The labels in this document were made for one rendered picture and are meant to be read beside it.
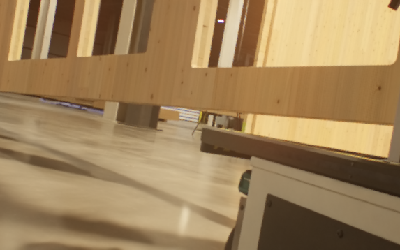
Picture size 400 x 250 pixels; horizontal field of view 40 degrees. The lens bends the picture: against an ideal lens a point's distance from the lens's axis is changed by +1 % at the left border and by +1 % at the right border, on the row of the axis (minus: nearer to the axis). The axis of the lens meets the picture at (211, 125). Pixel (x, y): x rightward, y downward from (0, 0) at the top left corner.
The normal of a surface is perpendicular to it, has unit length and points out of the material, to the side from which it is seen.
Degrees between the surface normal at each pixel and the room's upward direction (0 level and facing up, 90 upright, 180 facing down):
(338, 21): 90
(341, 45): 90
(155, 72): 90
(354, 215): 90
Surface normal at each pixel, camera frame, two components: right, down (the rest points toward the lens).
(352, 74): -0.78, -0.14
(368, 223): -0.90, -0.16
